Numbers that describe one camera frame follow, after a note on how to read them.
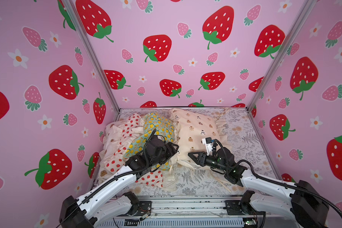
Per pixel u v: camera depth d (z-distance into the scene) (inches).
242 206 26.0
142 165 20.6
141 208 28.9
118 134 33.5
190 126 34.6
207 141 27.8
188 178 33.4
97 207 16.6
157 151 22.2
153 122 30.7
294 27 29.6
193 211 28.8
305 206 16.1
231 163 23.6
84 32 30.3
